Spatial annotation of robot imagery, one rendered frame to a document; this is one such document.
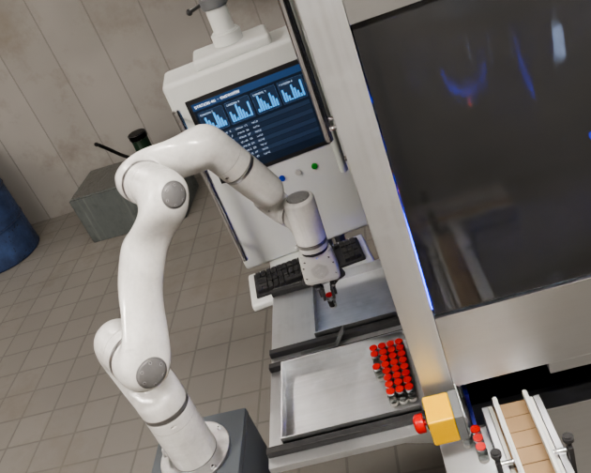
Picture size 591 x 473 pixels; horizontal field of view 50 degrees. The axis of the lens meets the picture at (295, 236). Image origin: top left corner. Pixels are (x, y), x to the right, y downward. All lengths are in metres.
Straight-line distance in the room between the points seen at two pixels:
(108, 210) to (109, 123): 0.84
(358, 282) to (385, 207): 0.88
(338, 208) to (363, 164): 1.24
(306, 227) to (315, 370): 0.39
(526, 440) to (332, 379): 0.53
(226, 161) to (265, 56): 0.69
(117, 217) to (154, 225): 3.65
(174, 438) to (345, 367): 0.47
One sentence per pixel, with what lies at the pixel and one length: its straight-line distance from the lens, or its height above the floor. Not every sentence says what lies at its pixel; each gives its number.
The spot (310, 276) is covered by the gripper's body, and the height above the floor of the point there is 1.07.
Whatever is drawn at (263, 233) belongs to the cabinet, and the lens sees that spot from 2.29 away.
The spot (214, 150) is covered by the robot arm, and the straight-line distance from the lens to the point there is 1.41.
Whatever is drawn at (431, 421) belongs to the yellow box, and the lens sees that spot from 1.33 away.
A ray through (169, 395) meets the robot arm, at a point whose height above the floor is 1.10.
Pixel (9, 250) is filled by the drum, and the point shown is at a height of 0.14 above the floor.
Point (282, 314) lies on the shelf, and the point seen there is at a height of 0.88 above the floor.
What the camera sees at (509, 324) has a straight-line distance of 1.32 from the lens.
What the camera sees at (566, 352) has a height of 1.03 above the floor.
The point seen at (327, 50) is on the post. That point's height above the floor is 1.78.
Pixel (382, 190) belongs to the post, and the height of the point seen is 1.52.
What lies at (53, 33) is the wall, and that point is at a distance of 5.33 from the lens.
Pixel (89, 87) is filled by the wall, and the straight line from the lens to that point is 5.39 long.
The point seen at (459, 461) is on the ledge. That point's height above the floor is 0.88.
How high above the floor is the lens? 2.05
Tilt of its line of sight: 31 degrees down
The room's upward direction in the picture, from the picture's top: 22 degrees counter-clockwise
